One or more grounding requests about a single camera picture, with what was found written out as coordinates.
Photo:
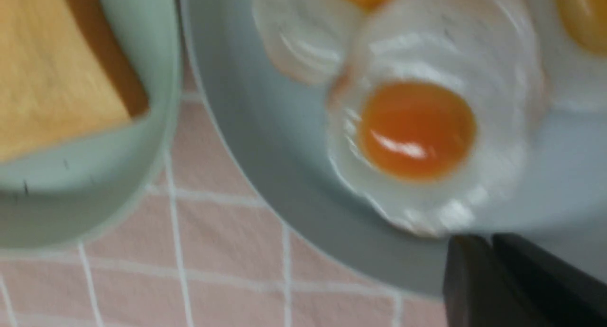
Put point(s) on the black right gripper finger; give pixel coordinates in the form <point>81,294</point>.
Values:
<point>509,281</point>

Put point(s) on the fried egg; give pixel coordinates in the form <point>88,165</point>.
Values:
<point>573,42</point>
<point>308,40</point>
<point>433,117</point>

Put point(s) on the toast slice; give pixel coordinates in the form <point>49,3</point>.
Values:
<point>63,75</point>

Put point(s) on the grey blue egg plate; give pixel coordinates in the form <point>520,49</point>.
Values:
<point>274,129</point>

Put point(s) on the pink checkered tablecloth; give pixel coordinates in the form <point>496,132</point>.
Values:
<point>202,250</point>

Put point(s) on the mint green centre plate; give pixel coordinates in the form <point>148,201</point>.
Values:
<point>59,196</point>

